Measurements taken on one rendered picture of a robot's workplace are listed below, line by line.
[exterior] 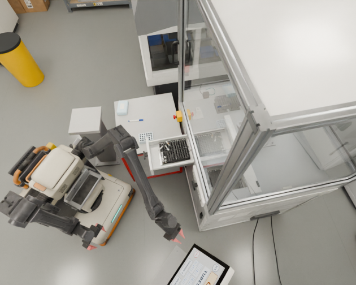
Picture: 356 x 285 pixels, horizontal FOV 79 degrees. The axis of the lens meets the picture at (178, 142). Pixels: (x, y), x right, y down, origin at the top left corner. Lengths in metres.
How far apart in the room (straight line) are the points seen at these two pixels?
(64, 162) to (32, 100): 2.56
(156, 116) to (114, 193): 0.88
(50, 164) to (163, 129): 1.02
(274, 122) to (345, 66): 0.34
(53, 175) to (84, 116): 1.03
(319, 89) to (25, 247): 2.80
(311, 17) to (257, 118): 0.53
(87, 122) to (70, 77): 1.77
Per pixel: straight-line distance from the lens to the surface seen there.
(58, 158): 1.34
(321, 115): 0.64
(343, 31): 0.99
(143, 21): 1.84
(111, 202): 2.31
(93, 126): 2.15
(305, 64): 0.80
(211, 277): 1.29
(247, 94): 0.61
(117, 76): 3.65
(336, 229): 2.94
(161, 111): 2.11
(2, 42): 3.79
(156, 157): 1.77
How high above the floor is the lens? 2.43
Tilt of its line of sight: 61 degrees down
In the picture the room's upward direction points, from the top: 1 degrees counter-clockwise
